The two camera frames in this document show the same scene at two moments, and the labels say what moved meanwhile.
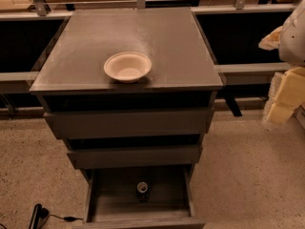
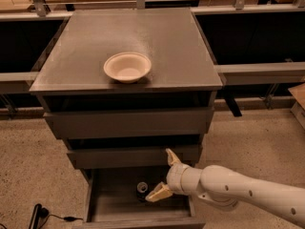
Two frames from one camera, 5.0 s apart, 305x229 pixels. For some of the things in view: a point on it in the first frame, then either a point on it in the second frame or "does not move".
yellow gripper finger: (271, 41) → (172, 157)
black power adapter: (39, 217) does not move
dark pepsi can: (143, 192) does not move
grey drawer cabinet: (132, 93) does not move
